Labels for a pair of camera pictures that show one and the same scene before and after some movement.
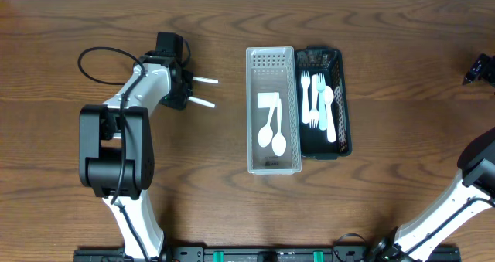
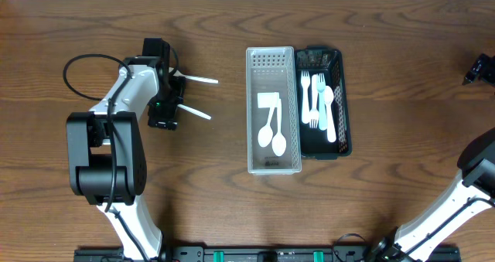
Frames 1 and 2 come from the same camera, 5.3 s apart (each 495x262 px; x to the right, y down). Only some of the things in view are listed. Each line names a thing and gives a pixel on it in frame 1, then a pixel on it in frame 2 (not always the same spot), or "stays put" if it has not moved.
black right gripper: x=485 y=66 stays put
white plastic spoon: x=205 y=79 stays put
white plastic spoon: x=278 y=142 stays put
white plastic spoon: x=200 y=101 → x=194 y=111
